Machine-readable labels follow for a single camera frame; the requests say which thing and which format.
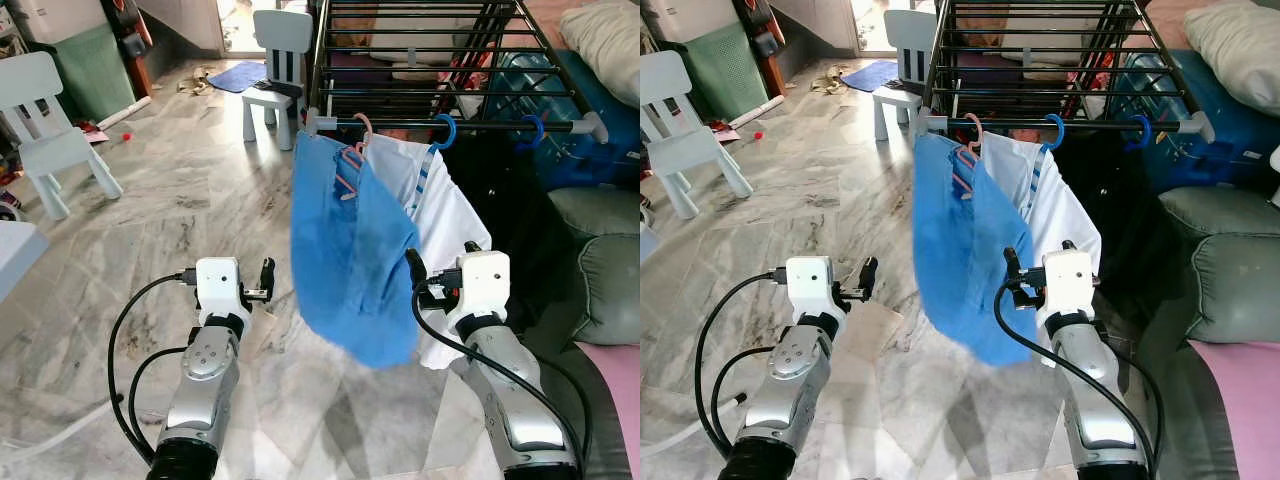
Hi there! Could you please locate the black metal drying rack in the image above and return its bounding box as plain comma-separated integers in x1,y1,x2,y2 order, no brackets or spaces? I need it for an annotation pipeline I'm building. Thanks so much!
305,0,609,143
915,0,1216,143

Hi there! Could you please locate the short black left arm cable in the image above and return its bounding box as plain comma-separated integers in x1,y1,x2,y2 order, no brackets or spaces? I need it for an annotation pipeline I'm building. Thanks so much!
128,347,196,463
710,345,786,451

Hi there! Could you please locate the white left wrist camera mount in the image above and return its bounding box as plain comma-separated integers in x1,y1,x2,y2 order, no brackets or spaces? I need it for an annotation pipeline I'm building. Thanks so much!
785,256,846,321
195,257,251,321

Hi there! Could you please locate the white paper roll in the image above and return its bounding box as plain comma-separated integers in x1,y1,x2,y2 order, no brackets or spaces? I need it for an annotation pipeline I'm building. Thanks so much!
727,95,786,129
95,95,153,131

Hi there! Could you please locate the blue storage box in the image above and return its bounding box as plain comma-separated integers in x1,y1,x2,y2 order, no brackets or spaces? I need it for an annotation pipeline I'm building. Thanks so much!
495,50,641,188
1115,50,1280,191

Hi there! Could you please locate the red black upright appliance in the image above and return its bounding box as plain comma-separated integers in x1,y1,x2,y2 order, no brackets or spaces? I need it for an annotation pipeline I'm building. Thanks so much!
735,0,786,96
100,0,156,96

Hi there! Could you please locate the beige pillow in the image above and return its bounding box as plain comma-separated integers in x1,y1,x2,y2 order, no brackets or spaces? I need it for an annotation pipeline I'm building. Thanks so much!
558,0,641,106
1183,0,1280,116

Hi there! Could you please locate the white plastic child chair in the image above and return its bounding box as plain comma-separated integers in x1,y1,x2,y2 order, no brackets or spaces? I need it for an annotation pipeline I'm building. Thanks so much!
873,10,941,141
0,52,124,221
242,10,314,151
640,50,754,221

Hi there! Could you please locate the grey green sofa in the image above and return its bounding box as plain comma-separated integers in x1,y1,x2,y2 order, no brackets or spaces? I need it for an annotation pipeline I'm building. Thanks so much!
1160,187,1280,480
548,187,641,480

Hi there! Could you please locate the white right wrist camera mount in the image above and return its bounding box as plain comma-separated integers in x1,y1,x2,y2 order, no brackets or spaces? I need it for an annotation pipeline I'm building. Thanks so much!
447,250,511,336
1035,245,1098,331

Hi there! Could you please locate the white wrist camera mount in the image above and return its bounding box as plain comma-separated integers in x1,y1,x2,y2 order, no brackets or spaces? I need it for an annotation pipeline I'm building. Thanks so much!
1035,245,1098,331
195,257,251,321
447,250,511,336
785,256,846,321

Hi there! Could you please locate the pink clothes hanger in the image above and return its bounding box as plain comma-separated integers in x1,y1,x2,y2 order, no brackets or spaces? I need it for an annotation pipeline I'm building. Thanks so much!
335,113,376,201
952,112,987,201

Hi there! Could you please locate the pink cloth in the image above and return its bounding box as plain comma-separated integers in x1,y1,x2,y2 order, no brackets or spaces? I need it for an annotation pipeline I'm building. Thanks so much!
1188,340,1280,480
575,342,641,480

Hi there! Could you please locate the green panel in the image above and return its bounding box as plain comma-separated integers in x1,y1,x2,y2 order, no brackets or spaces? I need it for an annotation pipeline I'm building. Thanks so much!
50,22,136,121
680,22,769,121

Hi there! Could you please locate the blue shirt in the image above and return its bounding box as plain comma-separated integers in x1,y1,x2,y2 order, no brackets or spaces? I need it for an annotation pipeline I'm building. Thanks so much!
290,130,421,369
912,132,1041,367

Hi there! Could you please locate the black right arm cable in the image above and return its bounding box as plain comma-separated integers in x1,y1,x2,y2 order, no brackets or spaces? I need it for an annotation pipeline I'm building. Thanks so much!
993,283,1166,471
412,285,591,471

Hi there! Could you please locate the white shirt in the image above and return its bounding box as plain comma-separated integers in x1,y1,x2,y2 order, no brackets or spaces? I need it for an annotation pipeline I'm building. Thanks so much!
985,133,1103,369
375,135,493,371

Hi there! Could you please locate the black hanging garment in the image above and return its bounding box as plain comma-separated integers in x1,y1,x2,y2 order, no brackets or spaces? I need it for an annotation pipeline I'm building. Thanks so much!
440,130,563,301
1055,130,1181,301

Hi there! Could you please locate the blue floor mat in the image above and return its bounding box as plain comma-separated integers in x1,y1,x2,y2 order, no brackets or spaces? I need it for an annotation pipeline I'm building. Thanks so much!
840,60,901,93
208,62,269,94

